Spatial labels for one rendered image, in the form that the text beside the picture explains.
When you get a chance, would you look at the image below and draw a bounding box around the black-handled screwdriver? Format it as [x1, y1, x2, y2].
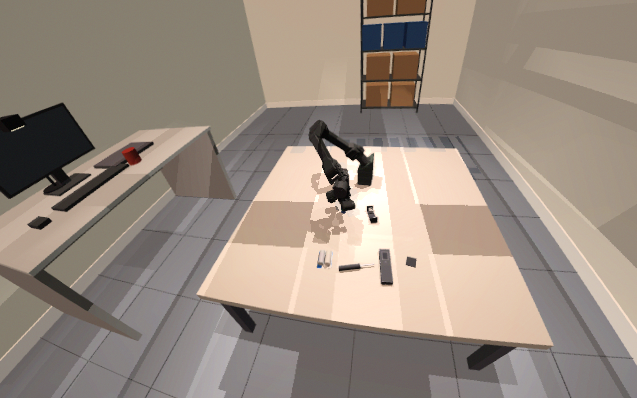
[338, 263, 374, 271]

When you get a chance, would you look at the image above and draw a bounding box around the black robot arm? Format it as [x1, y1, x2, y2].
[308, 120, 371, 203]

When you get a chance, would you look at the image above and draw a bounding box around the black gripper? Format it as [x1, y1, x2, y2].
[339, 185, 356, 211]

